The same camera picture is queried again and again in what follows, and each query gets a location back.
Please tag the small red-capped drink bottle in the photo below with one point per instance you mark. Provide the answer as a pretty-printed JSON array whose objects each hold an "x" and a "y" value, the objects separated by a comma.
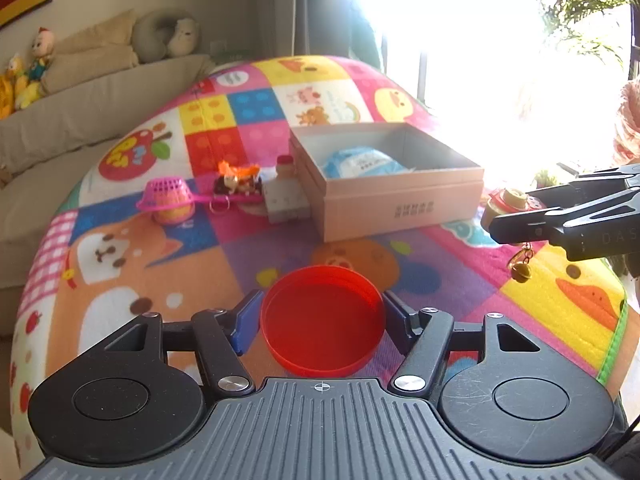
[{"x": 286, "y": 167}]

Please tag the pink plastic toy basket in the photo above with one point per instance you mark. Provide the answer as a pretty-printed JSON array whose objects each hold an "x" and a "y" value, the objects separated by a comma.
[{"x": 165, "y": 192}]

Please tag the beige cushion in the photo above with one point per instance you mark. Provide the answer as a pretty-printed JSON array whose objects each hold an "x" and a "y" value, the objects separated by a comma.
[{"x": 90, "y": 55}]

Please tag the pink cardboard box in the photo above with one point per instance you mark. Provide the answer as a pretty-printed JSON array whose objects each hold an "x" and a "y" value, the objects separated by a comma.
[{"x": 400, "y": 205}]

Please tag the beige sofa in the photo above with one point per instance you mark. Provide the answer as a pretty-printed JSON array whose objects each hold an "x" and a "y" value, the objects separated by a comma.
[{"x": 65, "y": 125}]

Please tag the grey curtain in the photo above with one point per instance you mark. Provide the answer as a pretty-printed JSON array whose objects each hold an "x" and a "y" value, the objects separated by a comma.
[{"x": 305, "y": 5}]

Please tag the yellow plush toy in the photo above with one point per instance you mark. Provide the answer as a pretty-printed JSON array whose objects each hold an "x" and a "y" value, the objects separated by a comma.
[{"x": 15, "y": 90}]

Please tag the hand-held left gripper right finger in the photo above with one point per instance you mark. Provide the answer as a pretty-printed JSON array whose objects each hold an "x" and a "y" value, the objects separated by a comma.
[{"x": 395, "y": 318}]

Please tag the small black-haired toy figure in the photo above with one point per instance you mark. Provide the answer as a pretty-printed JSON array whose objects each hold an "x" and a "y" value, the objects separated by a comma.
[{"x": 235, "y": 185}]

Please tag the colourful cartoon play mat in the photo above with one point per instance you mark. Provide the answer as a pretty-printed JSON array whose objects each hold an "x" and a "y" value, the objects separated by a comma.
[{"x": 175, "y": 270}]

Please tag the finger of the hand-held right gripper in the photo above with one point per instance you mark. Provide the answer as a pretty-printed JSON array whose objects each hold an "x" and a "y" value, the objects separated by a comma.
[
  {"x": 590, "y": 190},
  {"x": 530, "y": 227}
]

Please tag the white power adapter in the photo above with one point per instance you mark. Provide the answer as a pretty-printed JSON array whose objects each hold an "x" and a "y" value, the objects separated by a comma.
[{"x": 285, "y": 202}]

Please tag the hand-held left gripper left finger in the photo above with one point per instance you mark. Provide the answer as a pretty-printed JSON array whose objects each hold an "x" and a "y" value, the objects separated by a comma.
[{"x": 248, "y": 321}]

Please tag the blue plastic packet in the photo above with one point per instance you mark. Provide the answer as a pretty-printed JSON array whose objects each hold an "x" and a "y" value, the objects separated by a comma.
[{"x": 362, "y": 162}]

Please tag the grey neck pillow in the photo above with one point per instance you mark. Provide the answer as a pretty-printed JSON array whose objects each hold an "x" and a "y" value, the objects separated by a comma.
[{"x": 165, "y": 35}]

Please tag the red-haired doll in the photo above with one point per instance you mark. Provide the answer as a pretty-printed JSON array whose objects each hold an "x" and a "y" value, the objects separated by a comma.
[{"x": 39, "y": 57}]

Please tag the red round plastic lid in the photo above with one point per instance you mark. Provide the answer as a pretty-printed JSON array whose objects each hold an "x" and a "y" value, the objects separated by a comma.
[{"x": 322, "y": 330}]

